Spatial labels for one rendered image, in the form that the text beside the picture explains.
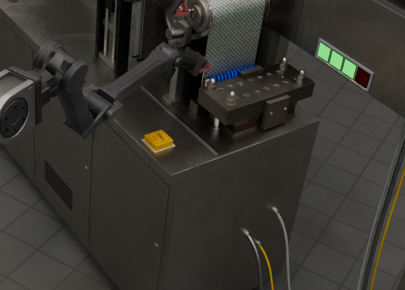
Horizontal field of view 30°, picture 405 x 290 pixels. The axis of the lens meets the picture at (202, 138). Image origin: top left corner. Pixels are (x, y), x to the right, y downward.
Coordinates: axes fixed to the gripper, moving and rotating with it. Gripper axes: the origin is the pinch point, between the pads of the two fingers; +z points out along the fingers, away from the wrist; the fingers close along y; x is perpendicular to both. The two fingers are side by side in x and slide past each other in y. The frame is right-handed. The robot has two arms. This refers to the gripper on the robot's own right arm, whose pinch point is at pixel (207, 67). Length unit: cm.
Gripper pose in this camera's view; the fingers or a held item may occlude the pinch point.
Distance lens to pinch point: 261.9
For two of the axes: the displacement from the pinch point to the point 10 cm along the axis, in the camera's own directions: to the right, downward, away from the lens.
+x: 5.0, -8.3, -2.4
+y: 5.9, 5.3, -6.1
